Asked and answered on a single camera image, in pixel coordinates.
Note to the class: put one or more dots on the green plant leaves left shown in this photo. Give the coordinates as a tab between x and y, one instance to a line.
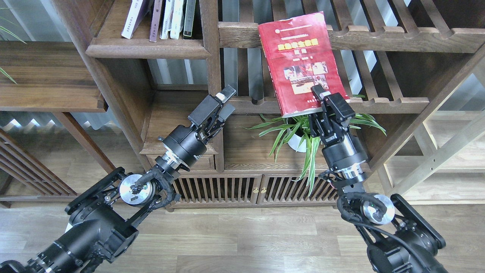
9	45

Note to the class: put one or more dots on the pale lavender white book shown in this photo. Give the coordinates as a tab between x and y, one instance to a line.
137	11

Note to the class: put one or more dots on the white plant pot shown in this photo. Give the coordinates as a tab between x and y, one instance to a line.
297	133

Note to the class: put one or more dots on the dark green standing book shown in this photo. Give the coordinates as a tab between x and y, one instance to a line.
189	19

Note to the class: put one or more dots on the white standing book left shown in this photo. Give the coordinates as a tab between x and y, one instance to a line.
167	19

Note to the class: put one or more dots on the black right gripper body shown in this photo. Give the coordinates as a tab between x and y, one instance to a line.
342	151

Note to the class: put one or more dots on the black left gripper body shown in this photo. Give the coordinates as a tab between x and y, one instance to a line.
185	145

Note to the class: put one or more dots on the dark slatted wooden rack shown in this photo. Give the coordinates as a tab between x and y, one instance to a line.
35	165

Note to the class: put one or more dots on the dark wooden side table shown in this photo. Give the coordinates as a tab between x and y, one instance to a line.
52	77

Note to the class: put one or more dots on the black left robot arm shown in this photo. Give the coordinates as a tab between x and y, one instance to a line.
103	220

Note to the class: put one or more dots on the dark wooden bookshelf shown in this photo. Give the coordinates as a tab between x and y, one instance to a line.
405	56

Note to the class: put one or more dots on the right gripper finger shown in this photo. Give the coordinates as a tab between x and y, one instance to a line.
319	92

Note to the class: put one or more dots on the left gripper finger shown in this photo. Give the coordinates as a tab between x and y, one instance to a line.
224	111
226	93

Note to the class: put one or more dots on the red paperback book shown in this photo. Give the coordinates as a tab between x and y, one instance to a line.
299	55

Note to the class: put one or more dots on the white standing book middle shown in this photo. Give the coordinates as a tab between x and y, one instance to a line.
177	19

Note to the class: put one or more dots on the white standing book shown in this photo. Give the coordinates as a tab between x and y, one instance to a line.
177	19
167	19

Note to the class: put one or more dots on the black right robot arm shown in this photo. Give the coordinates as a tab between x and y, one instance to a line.
398	238

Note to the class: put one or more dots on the dark maroon Chinese book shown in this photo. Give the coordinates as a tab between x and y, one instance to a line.
155	19

